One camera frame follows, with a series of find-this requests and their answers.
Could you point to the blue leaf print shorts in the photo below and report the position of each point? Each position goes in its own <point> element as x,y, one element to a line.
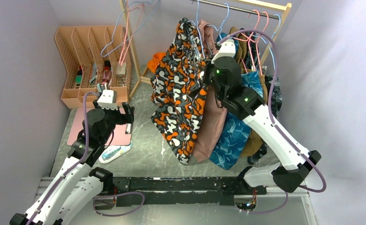
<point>235,133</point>

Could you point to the white teal stapler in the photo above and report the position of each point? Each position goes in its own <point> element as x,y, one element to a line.
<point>114,152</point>

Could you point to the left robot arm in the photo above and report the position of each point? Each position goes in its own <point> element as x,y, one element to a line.
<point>77,182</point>

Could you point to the orange knitted object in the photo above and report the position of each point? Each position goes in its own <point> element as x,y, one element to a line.
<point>154,62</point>

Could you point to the peach desk organizer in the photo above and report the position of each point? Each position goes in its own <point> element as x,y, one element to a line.
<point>89,57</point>

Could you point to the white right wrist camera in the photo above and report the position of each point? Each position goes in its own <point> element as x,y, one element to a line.
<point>227,49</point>

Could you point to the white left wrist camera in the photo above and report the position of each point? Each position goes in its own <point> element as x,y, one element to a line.
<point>107,100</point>

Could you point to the pink mat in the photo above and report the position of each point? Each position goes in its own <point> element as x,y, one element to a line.
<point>120,136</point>

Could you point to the pink hanging shorts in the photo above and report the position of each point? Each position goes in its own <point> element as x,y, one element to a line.
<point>213,119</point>

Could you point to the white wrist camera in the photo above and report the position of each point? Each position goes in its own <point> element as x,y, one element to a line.
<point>227,49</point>
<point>107,100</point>

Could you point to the orange camouflage shorts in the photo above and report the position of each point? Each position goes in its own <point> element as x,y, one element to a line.
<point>179,91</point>

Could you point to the brown hanging shorts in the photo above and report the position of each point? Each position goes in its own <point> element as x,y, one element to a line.
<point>249,59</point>

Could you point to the light blue wire hanger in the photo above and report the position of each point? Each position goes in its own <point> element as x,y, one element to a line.
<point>198,34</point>

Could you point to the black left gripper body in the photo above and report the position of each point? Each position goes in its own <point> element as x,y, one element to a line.
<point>113,117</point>

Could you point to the dark leaf print shorts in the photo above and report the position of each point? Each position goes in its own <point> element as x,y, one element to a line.
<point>276,103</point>

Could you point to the pink empty wire hanger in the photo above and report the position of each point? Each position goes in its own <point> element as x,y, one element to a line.
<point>128,40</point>

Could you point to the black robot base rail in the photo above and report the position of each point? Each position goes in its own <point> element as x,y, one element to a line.
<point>130,191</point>

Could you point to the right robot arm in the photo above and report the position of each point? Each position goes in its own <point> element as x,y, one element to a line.
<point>295,160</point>

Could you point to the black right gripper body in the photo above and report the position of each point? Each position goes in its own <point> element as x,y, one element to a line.
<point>209,68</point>

